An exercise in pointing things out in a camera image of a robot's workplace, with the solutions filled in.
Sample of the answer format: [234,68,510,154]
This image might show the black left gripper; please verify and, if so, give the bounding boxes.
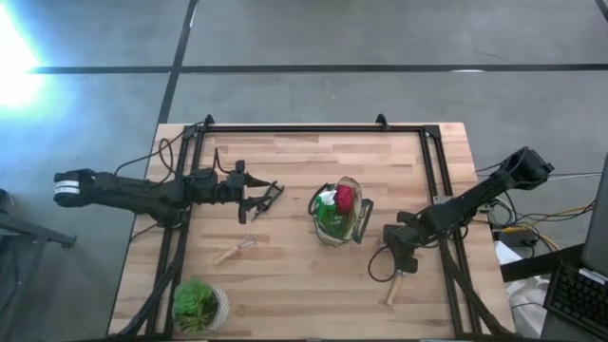
[187,159,278,225]

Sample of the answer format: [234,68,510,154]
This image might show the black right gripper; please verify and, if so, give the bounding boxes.
[382,211,428,276]

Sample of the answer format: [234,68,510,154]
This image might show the green-handled pruning shears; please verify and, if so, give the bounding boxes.
[250,181,286,223]

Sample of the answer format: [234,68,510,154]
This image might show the wooden-handled metal trowel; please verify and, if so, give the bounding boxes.
[385,270,406,307]

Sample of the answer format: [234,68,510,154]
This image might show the green plastic spray bottle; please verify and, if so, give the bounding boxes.
[315,188,355,238]

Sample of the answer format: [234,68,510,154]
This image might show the canvas gardening bag green trim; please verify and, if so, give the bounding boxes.
[307,175,375,248]

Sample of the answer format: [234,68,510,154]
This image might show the red gardening glove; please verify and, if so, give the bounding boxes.
[333,183,357,214]

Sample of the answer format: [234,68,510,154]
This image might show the white plastic bag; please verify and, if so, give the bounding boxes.
[503,276,552,339]

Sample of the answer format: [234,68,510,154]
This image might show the succulent plant in white pot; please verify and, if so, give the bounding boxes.
[171,278,232,334]

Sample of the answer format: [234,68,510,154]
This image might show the black keyboard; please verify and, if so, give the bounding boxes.
[542,259,608,339]

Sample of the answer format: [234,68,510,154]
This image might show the dark metal stand base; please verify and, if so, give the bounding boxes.
[0,187,78,251]

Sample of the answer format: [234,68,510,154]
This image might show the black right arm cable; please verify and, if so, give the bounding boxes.
[367,243,399,285]

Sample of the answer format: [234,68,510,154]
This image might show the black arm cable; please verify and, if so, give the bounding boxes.
[112,122,206,178]
[367,243,399,285]

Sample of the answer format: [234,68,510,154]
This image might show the black aluminium table frame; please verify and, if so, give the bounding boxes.
[113,121,517,341]

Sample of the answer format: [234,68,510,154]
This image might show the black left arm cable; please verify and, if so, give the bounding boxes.
[112,122,206,178]

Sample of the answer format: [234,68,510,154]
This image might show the yellow floor cable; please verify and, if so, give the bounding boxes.
[501,203,598,253]

